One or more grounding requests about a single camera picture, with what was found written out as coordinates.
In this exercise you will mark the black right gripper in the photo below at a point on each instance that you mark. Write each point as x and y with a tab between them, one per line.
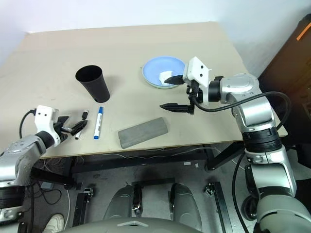
194	93

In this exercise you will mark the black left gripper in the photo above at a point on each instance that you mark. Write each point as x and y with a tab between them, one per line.
62	132

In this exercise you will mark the black pen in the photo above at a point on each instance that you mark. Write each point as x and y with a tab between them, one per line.
84	115

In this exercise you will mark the white tissue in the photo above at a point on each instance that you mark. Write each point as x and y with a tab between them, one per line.
164	75

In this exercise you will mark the blue plate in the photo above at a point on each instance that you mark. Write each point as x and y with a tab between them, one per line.
155	70

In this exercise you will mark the grey glasses case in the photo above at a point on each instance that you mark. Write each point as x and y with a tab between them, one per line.
143	132

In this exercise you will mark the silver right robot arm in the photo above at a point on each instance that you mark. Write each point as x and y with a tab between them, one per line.
255	109

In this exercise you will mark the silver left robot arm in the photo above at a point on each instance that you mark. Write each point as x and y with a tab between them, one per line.
22	150

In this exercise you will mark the white marker with blue cap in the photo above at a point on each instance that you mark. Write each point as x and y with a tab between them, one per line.
98	123

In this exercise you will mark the black plastic cup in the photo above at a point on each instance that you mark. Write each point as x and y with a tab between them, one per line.
96	87

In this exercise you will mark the grey power adapter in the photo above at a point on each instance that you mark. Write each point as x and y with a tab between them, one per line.
47	185

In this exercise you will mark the grey rounded robot leg shell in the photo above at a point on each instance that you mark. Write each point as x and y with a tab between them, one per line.
119	204
184	206

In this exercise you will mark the white sneaker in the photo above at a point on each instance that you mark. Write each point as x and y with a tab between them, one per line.
55	223

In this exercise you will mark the grey robot torso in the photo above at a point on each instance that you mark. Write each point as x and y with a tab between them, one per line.
133	227

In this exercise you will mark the black caster wheel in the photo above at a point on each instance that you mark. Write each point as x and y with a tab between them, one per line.
250	208

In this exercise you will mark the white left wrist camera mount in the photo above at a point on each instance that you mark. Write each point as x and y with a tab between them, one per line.
43	116

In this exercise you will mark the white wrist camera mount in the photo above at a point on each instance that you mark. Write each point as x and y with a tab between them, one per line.
43	116
198	70

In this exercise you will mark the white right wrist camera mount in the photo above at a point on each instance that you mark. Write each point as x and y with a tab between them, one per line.
198	70

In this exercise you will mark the black metal table frame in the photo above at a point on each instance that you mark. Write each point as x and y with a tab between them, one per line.
121	162

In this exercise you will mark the black floor rail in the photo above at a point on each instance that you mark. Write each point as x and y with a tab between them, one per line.
221	206
81	208

